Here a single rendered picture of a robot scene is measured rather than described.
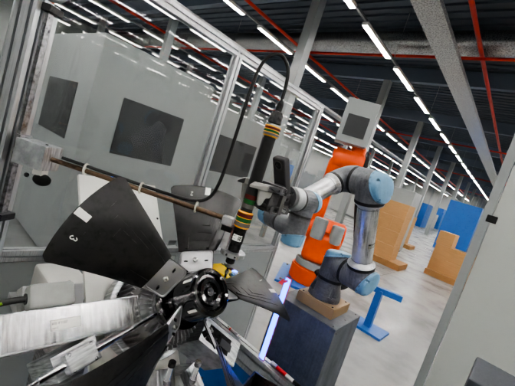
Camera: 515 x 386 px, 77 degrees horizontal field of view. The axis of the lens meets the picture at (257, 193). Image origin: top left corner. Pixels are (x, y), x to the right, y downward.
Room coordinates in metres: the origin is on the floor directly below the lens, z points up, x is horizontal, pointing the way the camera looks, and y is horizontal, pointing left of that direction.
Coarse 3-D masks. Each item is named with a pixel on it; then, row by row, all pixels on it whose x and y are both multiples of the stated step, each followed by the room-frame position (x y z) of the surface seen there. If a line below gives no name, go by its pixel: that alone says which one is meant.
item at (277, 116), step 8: (280, 104) 0.86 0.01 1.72; (272, 112) 0.86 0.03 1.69; (280, 112) 0.86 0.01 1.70; (272, 120) 0.85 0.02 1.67; (280, 120) 0.86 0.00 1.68; (240, 232) 0.85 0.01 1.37; (232, 240) 0.85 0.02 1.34; (240, 240) 0.85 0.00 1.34; (232, 248) 0.85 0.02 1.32; (240, 248) 0.87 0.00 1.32
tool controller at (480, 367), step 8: (480, 360) 0.80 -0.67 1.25; (472, 368) 0.77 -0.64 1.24; (480, 368) 0.77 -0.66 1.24; (488, 368) 0.78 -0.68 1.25; (496, 368) 0.78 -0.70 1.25; (472, 376) 0.74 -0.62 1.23; (480, 376) 0.75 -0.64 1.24; (488, 376) 0.75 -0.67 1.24; (496, 376) 0.75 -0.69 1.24; (504, 376) 0.76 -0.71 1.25; (512, 376) 0.76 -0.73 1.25; (464, 384) 0.81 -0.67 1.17; (472, 384) 0.73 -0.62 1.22; (480, 384) 0.72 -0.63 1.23; (488, 384) 0.72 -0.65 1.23; (496, 384) 0.73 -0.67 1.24; (504, 384) 0.73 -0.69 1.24; (512, 384) 0.73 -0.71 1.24
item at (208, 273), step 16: (192, 272) 0.79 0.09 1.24; (208, 272) 0.78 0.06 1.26; (176, 288) 0.76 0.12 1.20; (192, 288) 0.73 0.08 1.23; (224, 288) 0.80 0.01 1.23; (160, 304) 0.76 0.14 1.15; (176, 304) 0.74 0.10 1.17; (192, 304) 0.72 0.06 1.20; (208, 304) 0.74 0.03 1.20; (224, 304) 0.77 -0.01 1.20; (192, 320) 0.75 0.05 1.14
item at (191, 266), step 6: (186, 252) 0.87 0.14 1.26; (192, 252) 0.87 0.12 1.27; (198, 252) 0.87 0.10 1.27; (204, 252) 0.87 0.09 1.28; (210, 252) 0.87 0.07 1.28; (180, 258) 0.86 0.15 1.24; (186, 258) 0.86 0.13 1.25; (192, 258) 0.86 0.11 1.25; (198, 258) 0.86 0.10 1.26; (204, 258) 0.86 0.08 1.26; (210, 258) 0.86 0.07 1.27; (180, 264) 0.84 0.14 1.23; (186, 264) 0.84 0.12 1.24; (192, 264) 0.84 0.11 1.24; (198, 264) 0.84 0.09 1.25; (204, 264) 0.84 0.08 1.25; (210, 264) 0.84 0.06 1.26; (192, 270) 0.83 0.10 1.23
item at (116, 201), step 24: (96, 192) 0.68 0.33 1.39; (120, 192) 0.71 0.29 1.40; (72, 216) 0.65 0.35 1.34; (96, 216) 0.67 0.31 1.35; (120, 216) 0.70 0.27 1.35; (144, 216) 0.72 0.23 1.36; (96, 240) 0.67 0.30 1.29; (120, 240) 0.69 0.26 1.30; (144, 240) 0.72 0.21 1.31; (72, 264) 0.65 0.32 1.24; (96, 264) 0.68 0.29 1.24; (120, 264) 0.70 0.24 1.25; (144, 264) 0.72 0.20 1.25
